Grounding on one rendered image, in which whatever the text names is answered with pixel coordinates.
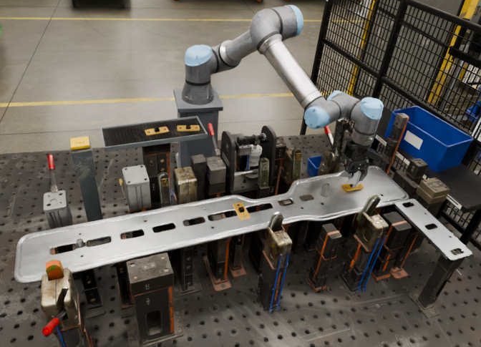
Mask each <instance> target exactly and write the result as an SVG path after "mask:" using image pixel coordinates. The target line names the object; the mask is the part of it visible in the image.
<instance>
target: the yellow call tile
mask: <svg viewBox="0 0 481 347"><path fill-rule="evenodd" d="M70 142H71V149H72V150H77V149H82V148H88V147H89V137H88V136H87V137H76V138H71V139H70Z"/></svg>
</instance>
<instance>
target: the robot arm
mask: <svg viewBox="0 0 481 347"><path fill-rule="evenodd" d="M302 28H303V16H302V13H301V11H300V10H299V9H298V8H297V7H296V6H294V5H285V6H280V7H276V8H271V9H264V10H261V11H259V12H258V13H257V14H256V15H255V16H254V17H253V19H252V21H251V25H250V30H249V31H247V32H246V33H244V34H242V35H240V36H239V37H237V38H236V39H234V40H233V41H231V40H227V41H224V42H223V43H221V44H219V45H218V46H216V47H209V46H206V45H195V46H192V47H190V48H188V49H187V50H186V52H185V84H184V87H183V90H182V94H181V95H182V100H183V101H184V102H186V103H188V104H194V105H204V104H209V103H211V102H212V101H213V100H214V92H213V88H212V86H211V83H210V79H211V74H216V73H218V72H223V71H226V70H231V69H234V68H236V67H237V66H238V65H239V64H240V62H241V59H242V58H243V57H246V56H248V55H249V54H251V53H253V52H255V51H257V50H258V52H259V53H260V54H264V55H265V56H266V58H267V59H268V61H269V62H270V63H271V65H272V66H273V68H274V69H275V70H276V71H277V73H278V74H279V76H280V77H281V78H282V80H283V81H284V82H285V84H286V85H287V87H288V88H289V89H290V90H291V92H292V93H293V95H294V96H295V98H297V100H298V102H299V103H300V104H301V106H302V107H303V108H304V109H305V114H304V119H305V123H306V124H307V125H308V126H309V127H310V128H311V129H319V128H322V127H325V126H327V125H328V124H331V123H332V122H335V121H337V120H339V119H341V118H343V117H345V118H347V119H350V120H351V121H353V122H355V125H354V130H353V133H352V136H351V140H348V141H346V146H345V149H344V151H343V152H341V153H340V156H339V161H338V163H342V164H343V166H344V167H345V169H344V170H345V171H343V172H342V173H341V177H348V178H349V180H348V181H347V184H353V185H352V188H354V187H356V186H357V185H359V184H360V183H361V181H363V180H364V178H365V177H366V176H367V172H368V168H369V167H368V166H369V158H371V159H372V160H373V161H377V162H379V161H380V160H381V158H382V156H381V154H380V153H379V152H378V151H376V150H373V149H372V148H370V147H371V144H372V142H373V141H374V136H375V134H376V130H377V127H378V125H379V120H380V119H381V117H382V110H383V107H384V105H383V103H382V102H381V101H380V100H378V99H376V98H372V97H366V98H363V100H359V99H357V98H354V97H352V96H350V95H348V94H347V93H345V92H340V91H334V92H332V94H330V95H329V97H328V99H327V101H326V100H325V99H324V97H323V96H322V94H321V93H320V91H319V90H318V89H317V88H316V86H315V85H314V83H313V82H312V81H311V80H310V79H309V77H308V76H307V74H306V73H305V71H304V70H303V69H302V68H301V66H300V65H299V64H298V62H297V61H296V60H295V58H294V57H293V55H292V54H291V53H290V51H289V50H288V49H287V48H286V46H285V45H284V43H283V42H282V41H284V40H286V39H289V38H294V37H295V36H298V35H299V34H300V33H301V31H302ZM341 155H343V156H344V158H343V160H340V158H341Z"/></svg>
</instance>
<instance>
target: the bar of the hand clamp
mask: <svg viewBox="0 0 481 347"><path fill-rule="evenodd" d="M349 127H350V124H349V123H348V122H347V120H346V119H344V118H343V119H339V120H337V121H336V128H335V133H334V142H333V147H332V152H333V153H334V161H335V159H336V151H337V150H338V153H339V156H340V153H341V152H342V150H343V146H344V137H345V132H346V130H347V129H348V128H349ZM339 156H338V157H337V158H338V159H339Z"/></svg>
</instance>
